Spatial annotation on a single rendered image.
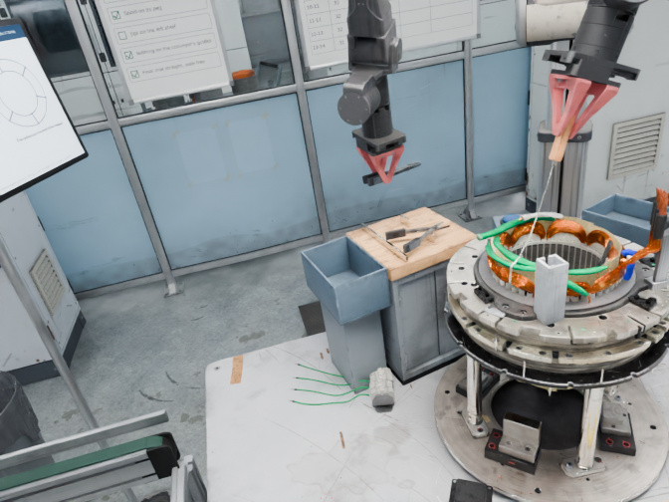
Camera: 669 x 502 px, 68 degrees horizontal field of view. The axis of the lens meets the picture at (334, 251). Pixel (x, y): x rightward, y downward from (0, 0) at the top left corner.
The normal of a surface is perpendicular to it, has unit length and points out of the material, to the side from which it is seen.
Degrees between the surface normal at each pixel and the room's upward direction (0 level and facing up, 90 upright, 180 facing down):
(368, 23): 113
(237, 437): 0
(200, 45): 90
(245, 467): 0
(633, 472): 0
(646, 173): 91
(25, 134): 83
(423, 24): 90
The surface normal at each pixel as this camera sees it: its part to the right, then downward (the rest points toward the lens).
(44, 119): 0.94, -0.12
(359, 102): -0.39, 0.56
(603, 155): 0.22, 0.43
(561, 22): -0.31, 0.77
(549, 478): -0.15, -0.87
